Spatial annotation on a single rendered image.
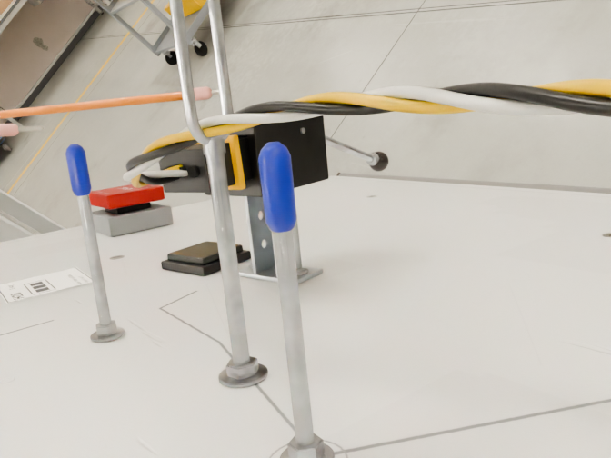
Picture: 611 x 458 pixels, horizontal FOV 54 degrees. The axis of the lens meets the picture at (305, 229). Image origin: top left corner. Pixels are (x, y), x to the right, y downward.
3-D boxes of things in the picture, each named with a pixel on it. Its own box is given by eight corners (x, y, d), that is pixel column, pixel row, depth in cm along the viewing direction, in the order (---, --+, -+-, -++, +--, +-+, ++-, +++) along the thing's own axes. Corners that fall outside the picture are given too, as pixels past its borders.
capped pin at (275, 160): (269, 471, 16) (229, 147, 14) (295, 441, 17) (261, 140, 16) (320, 482, 15) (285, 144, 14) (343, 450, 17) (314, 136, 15)
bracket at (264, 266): (323, 273, 34) (315, 184, 33) (295, 285, 32) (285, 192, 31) (263, 264, 37) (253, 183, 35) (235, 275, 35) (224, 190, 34)
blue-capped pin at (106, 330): (131, 333, 27) (99, 141, 25) (103, 344, 26) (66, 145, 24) (113, 327, 28) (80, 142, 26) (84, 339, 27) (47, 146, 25)
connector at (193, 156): (270, 172, 31) (265, 134, 31) (206, 194, 27) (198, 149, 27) (226, 173, 33) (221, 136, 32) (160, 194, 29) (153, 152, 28)
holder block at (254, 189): (329, 179, 34) (323, 106, 33) (262, 197, 30) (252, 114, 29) (274, 178, 37) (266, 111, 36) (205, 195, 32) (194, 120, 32)
